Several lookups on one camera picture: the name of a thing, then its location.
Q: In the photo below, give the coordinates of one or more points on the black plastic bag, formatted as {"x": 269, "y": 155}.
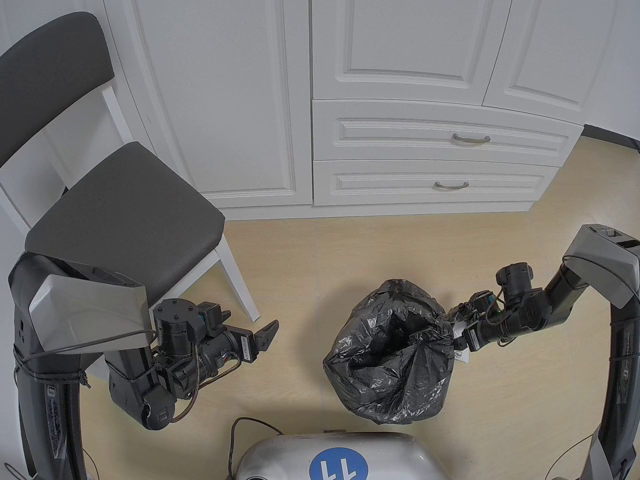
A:
{"x": 400, "y": 388}

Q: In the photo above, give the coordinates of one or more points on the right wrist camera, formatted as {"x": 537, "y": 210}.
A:
{"x": 482, "y": 302}

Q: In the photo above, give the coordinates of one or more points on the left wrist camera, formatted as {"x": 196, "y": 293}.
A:
{"x": 211, "y": 315}

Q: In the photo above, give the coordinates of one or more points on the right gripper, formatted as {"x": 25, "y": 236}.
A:
{"x": 487, "y": 335}

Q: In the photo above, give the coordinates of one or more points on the white chair grey cushions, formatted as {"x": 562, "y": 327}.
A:
{"x": 125, "y": 203}

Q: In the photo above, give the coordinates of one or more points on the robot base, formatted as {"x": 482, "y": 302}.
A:
{"x": 280, "y": 458}

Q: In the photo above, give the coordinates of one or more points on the black plastic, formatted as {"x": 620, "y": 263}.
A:
{"x": 460, "y": 313}

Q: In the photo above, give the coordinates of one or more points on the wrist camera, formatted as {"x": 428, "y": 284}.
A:
{"x": 482, "y": 302}
{"x": 211, "y": 315}

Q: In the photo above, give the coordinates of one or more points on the white printed wrapper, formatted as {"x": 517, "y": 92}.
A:
{"x": 462, "y": 357}

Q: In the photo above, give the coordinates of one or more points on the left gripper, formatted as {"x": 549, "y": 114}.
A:
{"x": 232, "y": 348}

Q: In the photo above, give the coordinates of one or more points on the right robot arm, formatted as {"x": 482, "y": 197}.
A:
{"x": 600, "y": 258}

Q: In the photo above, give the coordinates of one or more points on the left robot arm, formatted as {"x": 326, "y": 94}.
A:
{"x": 85, "y": 308}

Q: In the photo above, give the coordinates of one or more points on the white wardrobe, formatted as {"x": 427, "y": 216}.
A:
{"x": 400, "y": 28}

